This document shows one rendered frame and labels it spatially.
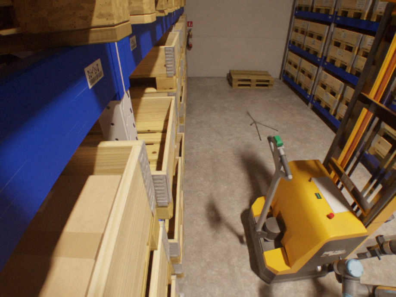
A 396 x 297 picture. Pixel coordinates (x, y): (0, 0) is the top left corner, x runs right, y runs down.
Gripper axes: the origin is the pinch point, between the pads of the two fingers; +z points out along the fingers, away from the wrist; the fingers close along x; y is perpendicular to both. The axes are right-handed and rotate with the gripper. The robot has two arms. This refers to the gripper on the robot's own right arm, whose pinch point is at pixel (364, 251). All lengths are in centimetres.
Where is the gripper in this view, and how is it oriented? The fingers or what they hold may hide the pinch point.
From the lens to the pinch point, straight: 190.0
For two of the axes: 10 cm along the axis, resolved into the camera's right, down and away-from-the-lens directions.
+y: 2.8, 8.5, -4.5
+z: -2.4, 5.1, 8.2
